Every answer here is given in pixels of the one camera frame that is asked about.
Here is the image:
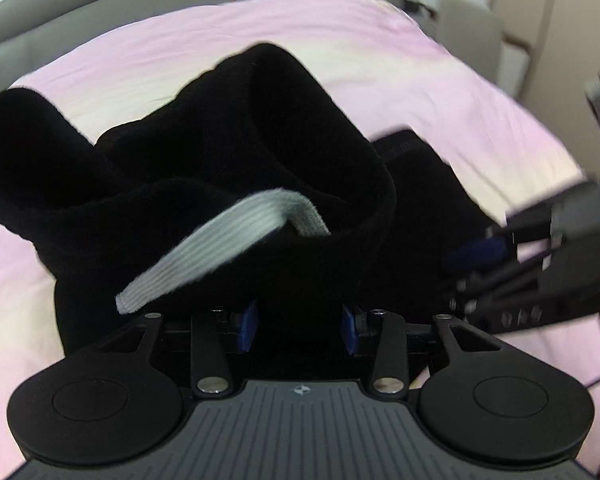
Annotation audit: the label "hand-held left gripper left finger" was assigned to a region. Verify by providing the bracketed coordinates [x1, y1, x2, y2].
[98, 300, 259, 396]

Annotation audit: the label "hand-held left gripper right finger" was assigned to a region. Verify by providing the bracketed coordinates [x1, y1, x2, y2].
[342, 302, 503, 397]

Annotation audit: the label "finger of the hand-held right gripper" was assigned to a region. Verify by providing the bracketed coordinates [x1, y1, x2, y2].
[442, 182, 598, 275]
[449, 246, 557, 313]

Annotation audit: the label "black pants with white drawstring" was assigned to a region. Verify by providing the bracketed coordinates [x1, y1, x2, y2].
[0, 42, 511, 356]

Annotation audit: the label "pink floral bed sheet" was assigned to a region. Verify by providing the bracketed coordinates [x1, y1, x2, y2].
[0, 0, 600, 480]

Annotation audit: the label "white bedside cabinet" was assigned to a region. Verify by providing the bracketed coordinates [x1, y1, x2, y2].
[498, 30, 533, 103]

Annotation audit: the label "beige wardrobe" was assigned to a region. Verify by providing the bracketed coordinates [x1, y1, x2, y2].
[490, 0, 600, 111]

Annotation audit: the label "grey upholstered headboard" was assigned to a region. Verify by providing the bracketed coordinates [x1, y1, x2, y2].
[0, 0, 407, 68]

